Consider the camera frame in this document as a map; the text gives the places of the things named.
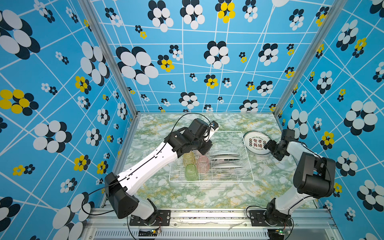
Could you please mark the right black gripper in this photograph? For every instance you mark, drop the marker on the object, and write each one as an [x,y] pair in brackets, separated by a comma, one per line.
[269,145]

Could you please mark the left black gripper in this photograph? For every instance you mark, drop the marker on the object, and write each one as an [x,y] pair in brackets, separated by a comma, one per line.
[206,148]

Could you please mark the red lettered white plate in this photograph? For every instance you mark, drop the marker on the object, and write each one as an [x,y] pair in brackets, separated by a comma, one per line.
[255,142]

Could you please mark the small white plate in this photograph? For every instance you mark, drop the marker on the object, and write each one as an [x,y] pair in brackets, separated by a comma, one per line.
[225,156]

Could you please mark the green rimmed plate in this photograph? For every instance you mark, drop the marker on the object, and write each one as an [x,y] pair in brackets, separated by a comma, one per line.
[233,160]

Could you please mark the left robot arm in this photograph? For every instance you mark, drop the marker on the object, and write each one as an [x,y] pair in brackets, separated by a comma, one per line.
[121,188]

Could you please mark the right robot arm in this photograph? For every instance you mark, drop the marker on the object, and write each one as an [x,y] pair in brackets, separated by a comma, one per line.
[314,178]

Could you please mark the white plate in rack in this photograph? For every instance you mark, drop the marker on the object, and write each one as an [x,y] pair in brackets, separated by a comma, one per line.
[226,166]

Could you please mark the yellow drinking glass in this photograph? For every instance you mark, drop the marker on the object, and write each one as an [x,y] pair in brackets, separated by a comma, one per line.
[189,159]

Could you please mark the pink drinking glass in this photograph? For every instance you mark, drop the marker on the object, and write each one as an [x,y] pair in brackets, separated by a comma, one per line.
[203,165]

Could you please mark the green drinking glass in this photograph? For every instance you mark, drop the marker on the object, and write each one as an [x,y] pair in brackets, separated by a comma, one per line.
[191,173]

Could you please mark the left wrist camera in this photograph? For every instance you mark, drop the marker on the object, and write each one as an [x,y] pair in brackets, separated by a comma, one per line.
[214,126]

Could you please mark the white wire dish rack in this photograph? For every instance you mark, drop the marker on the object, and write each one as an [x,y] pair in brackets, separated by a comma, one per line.
[223,142]

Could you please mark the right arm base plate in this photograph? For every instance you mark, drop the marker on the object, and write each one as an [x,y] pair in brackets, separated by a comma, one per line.
[262,218]

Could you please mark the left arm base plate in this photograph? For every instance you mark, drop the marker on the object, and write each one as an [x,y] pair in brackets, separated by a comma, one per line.
[158,218]

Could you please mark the aluminium front rail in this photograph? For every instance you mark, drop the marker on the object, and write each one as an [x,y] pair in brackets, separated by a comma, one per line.
[215,224]

